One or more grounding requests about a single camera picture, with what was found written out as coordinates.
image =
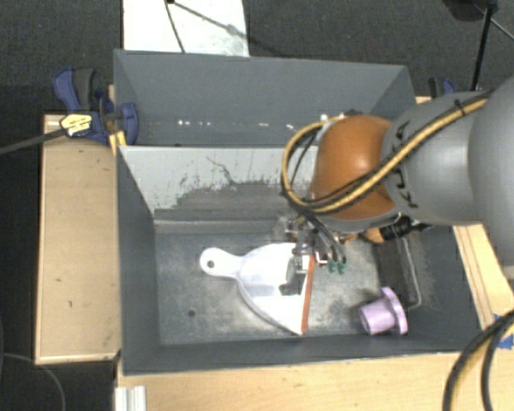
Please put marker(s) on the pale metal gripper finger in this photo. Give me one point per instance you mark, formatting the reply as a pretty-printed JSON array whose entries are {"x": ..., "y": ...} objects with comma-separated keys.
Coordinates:
[
  {"x": 294, "y": 278},
  {"x": 300, "y": 258}
]

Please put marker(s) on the white dustpan with red-brown edge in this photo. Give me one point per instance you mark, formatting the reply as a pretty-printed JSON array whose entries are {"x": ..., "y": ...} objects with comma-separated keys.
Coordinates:
[{"x": 257, "y": 272}]

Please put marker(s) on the lilac plastic spool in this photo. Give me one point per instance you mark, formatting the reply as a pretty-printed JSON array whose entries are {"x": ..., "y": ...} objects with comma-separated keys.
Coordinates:
[{"x": 381, "y": 315}]

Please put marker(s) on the grey metal bin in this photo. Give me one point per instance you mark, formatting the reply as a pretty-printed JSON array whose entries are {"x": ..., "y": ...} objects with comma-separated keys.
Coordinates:
[{"x": 222, "y": 101}]

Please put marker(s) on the pale wood flat board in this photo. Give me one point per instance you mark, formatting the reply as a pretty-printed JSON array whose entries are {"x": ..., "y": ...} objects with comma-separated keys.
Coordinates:
[{"x": 79, "y": 251}]

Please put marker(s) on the black cylinder on white bracket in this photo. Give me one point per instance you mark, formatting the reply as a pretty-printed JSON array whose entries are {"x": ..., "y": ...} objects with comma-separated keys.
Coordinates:
[{"x": 396, "y": 230}]

